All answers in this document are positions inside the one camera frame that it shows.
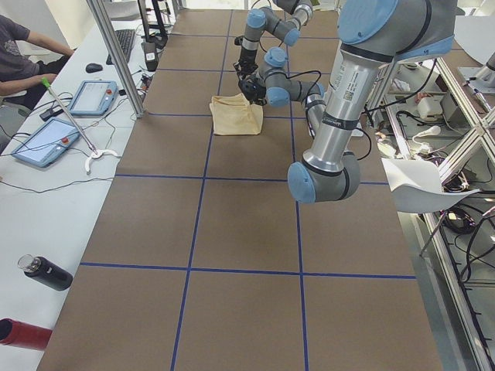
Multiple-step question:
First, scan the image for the seated person in grey shirt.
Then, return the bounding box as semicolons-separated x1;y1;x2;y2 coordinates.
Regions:
1;16;74;110

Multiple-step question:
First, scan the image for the cream printed t-shirt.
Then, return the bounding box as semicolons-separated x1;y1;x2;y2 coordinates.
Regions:
209;94;264;135

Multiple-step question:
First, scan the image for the aluminium frame post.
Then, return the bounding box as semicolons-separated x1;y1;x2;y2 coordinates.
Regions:
87;0;145;118

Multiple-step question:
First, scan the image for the far blue teach pendant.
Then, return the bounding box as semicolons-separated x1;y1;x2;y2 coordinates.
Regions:
69;80;118;117

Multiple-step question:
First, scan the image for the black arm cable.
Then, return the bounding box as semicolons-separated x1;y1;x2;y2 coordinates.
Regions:
288;57;440;162

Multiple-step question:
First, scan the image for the black keyboard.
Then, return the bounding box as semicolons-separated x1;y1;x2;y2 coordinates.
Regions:
115;29;136;63

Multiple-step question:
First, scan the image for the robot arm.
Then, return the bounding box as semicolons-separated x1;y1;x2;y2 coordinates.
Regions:
235;0;457;203
234;0;313;80

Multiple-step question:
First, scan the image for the red cylinder bottle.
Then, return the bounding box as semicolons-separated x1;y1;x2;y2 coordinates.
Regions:
1;318;52;351

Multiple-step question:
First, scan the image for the blue teach pendant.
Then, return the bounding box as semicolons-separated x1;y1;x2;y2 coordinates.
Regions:
11;117;80;168
69;80;118;117

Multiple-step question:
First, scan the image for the black water bottle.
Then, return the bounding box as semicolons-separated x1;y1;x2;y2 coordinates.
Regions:
18;254;73;291

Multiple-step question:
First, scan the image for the metal rod with white hook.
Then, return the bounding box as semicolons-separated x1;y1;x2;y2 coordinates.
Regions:
41;77;120;175

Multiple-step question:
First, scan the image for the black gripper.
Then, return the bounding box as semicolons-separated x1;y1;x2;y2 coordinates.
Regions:
238;76;267;106
234;48;258;80

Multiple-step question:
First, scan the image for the near blue teach pendant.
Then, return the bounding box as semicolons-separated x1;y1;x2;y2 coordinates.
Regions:
11;117;80;168

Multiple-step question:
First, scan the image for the black computer mouse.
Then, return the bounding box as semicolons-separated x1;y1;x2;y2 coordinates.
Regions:
85;63;103;73

